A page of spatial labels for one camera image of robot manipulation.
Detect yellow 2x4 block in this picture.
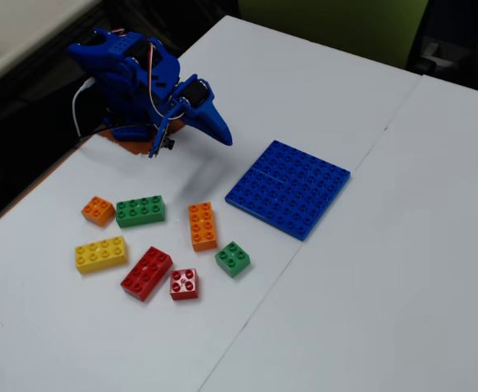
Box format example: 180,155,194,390
74,235,129,275

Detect red white servo wire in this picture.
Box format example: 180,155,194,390
147,39,183,122

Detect white background desk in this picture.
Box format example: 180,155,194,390
0,0,103,85

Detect red 2x4 block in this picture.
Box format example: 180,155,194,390
120,246,174,303

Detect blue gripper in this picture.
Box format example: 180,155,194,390
168,74,234,147

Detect blue 8x8 baseplate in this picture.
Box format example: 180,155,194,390
224,140,351,242

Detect blue gripper camera mount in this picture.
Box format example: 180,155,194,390
147,106,176,159

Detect red 2x2 block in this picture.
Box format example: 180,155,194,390
169,268,200,302

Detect green 2x2 block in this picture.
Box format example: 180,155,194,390
214,241,251,279

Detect orange 2x2 block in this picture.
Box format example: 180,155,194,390
81,195,116,228

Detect white usb cable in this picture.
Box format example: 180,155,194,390
72,78,97,140

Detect white foam board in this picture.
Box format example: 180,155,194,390
199,74,478,392
0,15,422,392

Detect orange 2x4 block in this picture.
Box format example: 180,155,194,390
188,202,218,252

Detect green partition panel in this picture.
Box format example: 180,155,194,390
237,0,430,70

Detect green 2x4 block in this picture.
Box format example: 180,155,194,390
115,194,167,229

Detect black office chair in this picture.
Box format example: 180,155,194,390
405,0,478,97

